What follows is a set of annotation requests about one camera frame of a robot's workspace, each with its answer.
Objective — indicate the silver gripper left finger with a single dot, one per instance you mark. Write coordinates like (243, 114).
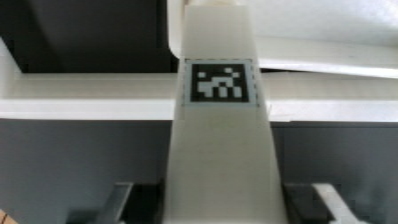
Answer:
(131, 206)

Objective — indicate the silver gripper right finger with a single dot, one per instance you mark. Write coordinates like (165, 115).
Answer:
(314, 205)

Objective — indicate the white leg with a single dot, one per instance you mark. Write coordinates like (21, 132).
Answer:
(222, 182)

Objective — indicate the white desk top tray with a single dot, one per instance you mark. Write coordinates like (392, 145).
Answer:
(328, 36)

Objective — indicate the white front fence bar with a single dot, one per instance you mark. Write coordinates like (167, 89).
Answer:
(330, 84)

